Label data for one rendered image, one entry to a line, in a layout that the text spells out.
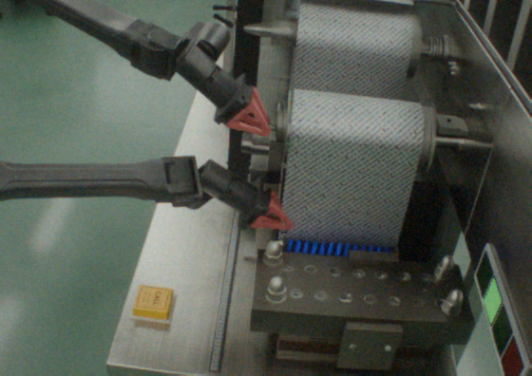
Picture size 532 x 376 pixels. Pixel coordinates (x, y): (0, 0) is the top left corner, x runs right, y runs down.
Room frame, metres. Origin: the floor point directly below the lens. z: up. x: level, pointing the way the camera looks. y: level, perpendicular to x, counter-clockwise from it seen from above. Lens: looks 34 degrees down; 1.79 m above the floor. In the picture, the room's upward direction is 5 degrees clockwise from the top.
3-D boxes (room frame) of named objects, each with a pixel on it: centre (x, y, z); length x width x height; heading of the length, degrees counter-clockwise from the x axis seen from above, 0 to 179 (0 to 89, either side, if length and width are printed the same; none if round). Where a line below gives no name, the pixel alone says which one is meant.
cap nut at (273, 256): (0.85, -0.02, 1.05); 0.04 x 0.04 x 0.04
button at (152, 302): (0.82, 0.20, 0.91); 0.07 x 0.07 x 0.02; 0
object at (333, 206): (0.92, -0.15, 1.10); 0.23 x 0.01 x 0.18; 90
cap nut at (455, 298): (0.76, -0.35, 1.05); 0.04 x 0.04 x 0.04
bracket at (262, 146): (1.02, 0.01, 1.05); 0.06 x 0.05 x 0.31; 90
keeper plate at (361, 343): (0.71, -0.21, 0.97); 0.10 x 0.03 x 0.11; 90
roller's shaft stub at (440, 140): (0.98, -0.32, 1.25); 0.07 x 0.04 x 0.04; 90
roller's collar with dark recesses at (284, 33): (1.23, -0.01, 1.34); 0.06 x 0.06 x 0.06; 0
